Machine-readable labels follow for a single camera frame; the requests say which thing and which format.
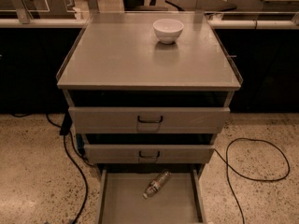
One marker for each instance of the clear plastic water bottle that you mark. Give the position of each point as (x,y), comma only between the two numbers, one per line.
(156,184)

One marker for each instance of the grey drawer cabinet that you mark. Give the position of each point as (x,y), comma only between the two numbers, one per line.
(118,61)

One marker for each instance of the grey top drawer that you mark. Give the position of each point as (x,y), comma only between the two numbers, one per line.
(148,119)

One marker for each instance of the grey drawer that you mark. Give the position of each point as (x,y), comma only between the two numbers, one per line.
(121,200)
(148,119)
(148,153)

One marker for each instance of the grey middle drawer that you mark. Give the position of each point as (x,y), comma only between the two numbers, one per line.
(148,153)

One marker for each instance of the grey bottom drawer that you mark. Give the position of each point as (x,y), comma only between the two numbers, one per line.
(121,200)

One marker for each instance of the white ceramic bowl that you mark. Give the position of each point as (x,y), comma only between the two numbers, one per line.
(168,30)

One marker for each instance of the black power adapter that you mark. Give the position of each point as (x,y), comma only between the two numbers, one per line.
(66,125)

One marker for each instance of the white horizontal rail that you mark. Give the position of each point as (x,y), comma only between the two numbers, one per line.
(57,23)

